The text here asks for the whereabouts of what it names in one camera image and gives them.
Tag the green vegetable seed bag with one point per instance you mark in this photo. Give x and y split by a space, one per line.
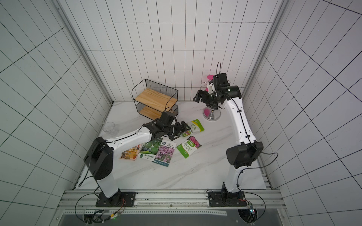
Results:
150 149

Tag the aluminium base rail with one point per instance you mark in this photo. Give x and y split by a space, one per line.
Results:
83 202

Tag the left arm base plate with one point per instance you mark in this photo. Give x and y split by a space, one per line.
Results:
125 199

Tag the green white impatiens seed bag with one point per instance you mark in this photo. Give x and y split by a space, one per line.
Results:
187 148

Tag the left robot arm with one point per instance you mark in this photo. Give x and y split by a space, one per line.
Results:
100 157

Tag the orange striped seed bag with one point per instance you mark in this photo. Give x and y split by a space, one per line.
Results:
132 153

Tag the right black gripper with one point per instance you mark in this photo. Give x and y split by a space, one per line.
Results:
204 96

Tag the small electronics board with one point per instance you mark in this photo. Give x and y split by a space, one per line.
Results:
249 216

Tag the green pink flower seed bag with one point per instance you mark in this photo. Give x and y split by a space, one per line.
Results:
195 127

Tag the clear glass cup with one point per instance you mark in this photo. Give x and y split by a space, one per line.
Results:
110 128

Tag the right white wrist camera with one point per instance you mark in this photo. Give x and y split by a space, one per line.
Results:
211 87

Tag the left electronics board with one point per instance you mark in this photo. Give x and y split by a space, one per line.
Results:
94 218

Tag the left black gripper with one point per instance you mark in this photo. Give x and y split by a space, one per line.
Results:
179 130

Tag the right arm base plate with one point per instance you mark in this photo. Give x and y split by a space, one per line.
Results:
226 199

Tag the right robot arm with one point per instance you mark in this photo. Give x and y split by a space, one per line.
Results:
246 148

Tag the black wire mesh shelf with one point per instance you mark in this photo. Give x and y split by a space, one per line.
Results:
152 99

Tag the purple flower seed bag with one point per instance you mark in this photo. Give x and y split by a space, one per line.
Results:
165 153

